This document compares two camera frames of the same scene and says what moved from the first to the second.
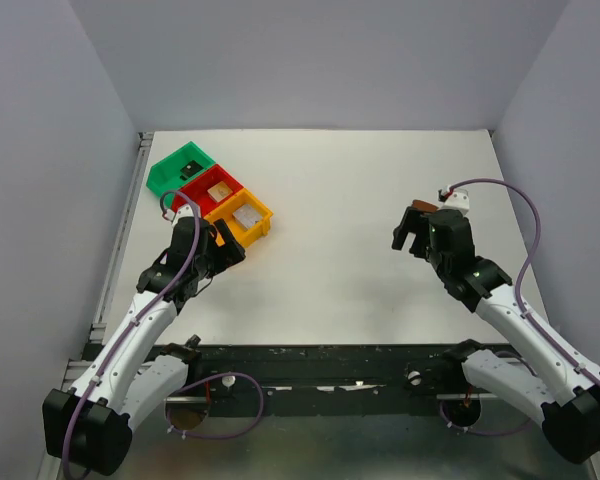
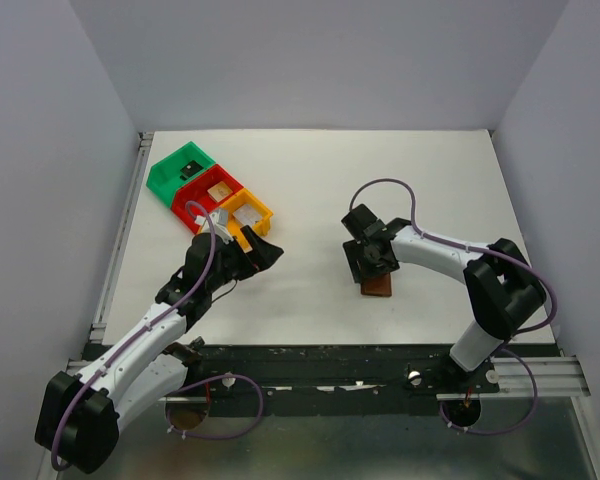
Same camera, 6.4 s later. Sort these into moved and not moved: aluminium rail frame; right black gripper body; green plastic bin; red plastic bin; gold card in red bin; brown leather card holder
Moved: right black gripper body; brown leather card holder
Not moved: gold card in red bin; red plastic bin; green plastic bin; aluminium rail frame
